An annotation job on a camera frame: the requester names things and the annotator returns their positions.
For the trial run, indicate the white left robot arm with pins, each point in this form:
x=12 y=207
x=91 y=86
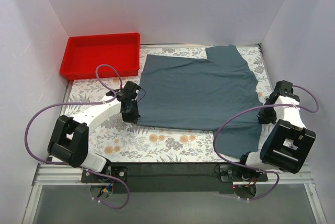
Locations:
x=70 y=137

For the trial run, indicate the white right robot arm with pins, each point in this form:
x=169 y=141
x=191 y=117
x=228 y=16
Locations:
x=289 y=141

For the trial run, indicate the floral patterned table mat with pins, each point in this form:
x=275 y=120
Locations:
x=123 y=142

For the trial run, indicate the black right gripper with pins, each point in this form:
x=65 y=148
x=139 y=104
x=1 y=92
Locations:
x=264 y=115

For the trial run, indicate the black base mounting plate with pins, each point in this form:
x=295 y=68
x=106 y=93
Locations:
x=183 y=177

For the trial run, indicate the blue-grey t-shirt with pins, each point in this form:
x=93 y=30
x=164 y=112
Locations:
x=213 y=94

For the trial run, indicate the red plastic tray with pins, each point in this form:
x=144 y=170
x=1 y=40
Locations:
x=84 y=53

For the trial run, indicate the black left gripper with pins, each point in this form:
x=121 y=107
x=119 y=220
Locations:
x=131 y=114

